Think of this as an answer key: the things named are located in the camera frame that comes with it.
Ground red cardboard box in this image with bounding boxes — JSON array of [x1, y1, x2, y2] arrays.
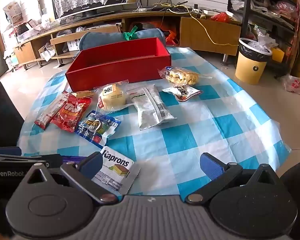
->
[[65, 37, 171, 92]]

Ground bun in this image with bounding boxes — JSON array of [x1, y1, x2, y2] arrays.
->
[[94, 79, 129, 113]]

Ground blue printed snack packet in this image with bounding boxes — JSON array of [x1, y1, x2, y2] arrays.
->
[[75, 110, 122, 148]]

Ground white paper bag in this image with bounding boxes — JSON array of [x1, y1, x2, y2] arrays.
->
[[39, 44, 57, 62]]

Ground wooden television stand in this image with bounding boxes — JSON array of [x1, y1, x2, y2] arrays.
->
[[14, 9, 242, 68]]

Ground yellow cable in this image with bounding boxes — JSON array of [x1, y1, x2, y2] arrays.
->
[[152, 0, 240, 46]]

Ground orange plastic bag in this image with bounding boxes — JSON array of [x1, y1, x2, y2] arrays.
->
[[165, 30, 181, 46]]

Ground yellow waffle packet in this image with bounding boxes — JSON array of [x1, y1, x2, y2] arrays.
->
[[157, 66, 213, 86]]

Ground blue checkered tablecloth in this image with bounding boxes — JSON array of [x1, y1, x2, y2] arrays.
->
[[16, 46, 292, 197]]

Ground black shelf rack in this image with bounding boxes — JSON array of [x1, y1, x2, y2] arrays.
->
[[227, 0, 300, 78]]

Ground dark blue snack packet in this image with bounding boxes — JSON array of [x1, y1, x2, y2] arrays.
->
[[62, 156, 90, 163]]

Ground white paper packet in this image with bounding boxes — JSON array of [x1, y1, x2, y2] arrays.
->
[[34, 92, 68, 130]]

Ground small white black-print packet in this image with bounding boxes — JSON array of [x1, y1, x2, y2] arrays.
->
[[162, 85, 203, 102]]

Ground dark furniture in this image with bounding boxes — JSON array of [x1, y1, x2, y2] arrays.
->
[[0, 76, 25, 148]]

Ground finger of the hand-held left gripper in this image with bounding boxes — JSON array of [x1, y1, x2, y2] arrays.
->
[[0, 147, 22, 156], [0, 154, 64, 168]]

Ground green ribbon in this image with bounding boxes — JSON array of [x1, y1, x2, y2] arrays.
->
[[122, 26, 140, 41]]

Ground black router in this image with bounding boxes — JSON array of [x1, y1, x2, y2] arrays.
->
[[137, 0, 192, 12]]

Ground yellow trash bin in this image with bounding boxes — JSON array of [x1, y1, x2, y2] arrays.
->
[[235, 37, 273, 85]]

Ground long grey snack packet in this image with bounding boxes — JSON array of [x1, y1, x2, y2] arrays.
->
[[126, 84, 177, 130]]

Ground red gummy candy packet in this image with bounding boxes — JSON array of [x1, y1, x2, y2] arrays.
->
[[50, 91, 94, 133]]

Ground white printed box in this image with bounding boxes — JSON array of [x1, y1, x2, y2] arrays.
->
[[67, 39, 82, 52]]

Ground rolled blue blanket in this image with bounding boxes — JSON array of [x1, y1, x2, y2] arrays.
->
[[78, 29, 167, 53]]

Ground white wafer packet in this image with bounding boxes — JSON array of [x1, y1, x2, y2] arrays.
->
[[91, 145, 141, 195]]

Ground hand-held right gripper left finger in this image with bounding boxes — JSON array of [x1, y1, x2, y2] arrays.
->
[[20, 152, 119, 204]]

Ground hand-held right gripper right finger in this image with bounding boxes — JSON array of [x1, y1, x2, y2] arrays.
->
[[185, 152, 282, 204]]

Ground printed cardboard carton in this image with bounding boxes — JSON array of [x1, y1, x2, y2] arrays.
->
[[3, 1, 27, 24]]

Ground white plastic bag red print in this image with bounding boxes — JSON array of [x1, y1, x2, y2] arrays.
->
[[281, 74, 300, 96]]

